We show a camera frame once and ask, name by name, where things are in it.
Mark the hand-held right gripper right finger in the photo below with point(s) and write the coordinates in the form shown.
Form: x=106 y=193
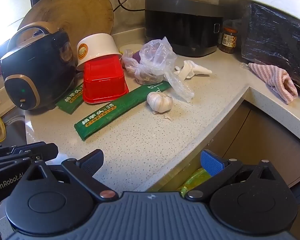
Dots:
x=211 y=163

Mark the small dark rice cooker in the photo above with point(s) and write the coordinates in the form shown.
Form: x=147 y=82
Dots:
x=35 y=65

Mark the short green packet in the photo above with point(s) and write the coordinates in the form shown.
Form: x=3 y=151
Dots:
x=70 y=101

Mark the long green packet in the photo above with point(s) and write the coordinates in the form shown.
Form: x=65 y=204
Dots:
x=102 y=117

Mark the sauce jar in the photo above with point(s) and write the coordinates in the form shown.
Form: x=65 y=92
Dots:
x=228 y=41

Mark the round wooden cutting board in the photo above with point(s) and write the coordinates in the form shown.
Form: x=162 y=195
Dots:
x=65 y=10

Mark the crumpled white tissue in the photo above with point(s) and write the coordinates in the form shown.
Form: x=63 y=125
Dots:
x=190 y=70

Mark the purple vegetable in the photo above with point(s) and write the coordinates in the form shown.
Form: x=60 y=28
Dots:
x=136 y=56

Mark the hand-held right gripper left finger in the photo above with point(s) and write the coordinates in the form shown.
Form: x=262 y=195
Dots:
x=92 y=162

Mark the red plastic container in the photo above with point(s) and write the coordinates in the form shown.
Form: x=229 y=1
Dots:
x=102 y=80

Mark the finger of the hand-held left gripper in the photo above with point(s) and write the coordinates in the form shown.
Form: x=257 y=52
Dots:
x=40 y=150
x=5 y=163

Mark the garlic bulb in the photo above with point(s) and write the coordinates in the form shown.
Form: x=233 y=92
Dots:
x=160 y=101

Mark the clear plastic bag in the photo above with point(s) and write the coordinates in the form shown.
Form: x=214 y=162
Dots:
x=155 y=55

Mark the black plastic bag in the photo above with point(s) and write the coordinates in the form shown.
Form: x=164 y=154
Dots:
x=272 y=37

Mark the large black rice cooker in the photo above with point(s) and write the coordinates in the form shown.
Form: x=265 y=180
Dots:
x=180 y=27

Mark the steel kitchen sink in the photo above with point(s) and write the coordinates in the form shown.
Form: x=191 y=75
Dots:
x=12 y=132

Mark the pink striped cloth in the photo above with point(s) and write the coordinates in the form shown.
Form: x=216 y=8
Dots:
x=277 y=77

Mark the garlic peel scrap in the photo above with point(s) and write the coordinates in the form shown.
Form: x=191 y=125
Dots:
x=168 y=118

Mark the green trash bin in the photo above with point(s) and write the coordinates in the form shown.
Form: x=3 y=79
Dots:
x=195 y=180

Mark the white paper bowl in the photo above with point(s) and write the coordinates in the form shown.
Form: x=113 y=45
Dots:
x=100 y=45

